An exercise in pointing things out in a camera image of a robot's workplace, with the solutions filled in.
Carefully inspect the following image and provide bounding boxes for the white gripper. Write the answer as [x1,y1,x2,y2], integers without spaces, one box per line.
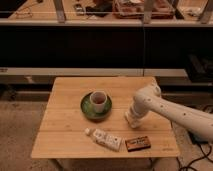
[127,102,147,122]

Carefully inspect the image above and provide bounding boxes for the white sponge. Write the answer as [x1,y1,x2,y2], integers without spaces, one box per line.
[125,112,141,129]

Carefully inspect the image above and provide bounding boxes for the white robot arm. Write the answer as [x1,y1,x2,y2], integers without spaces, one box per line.
[125,83,213,142]

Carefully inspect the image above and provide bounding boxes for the brown rectangular box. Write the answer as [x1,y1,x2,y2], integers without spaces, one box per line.
[125,136,151,152]

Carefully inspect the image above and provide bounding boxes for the white ceramic cup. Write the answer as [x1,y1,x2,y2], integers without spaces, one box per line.
[89,91,107,113]

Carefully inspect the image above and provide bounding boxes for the white tube with label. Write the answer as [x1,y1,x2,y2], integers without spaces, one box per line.
[85,128,122,152]

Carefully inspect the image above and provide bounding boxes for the green plate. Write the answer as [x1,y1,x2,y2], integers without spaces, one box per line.
[80,92,112,121]

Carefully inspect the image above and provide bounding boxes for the red tray on shelf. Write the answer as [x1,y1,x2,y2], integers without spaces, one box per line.
[113,0,175,19]

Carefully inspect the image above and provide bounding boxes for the black device on shelf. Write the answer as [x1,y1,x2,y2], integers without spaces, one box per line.
[86,2,112,17]

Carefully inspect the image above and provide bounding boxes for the eyeglasses on shelf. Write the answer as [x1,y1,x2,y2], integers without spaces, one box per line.
[15,12,33,19]

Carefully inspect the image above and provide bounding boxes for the black cable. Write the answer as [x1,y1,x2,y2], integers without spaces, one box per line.
[176,104,213,171]

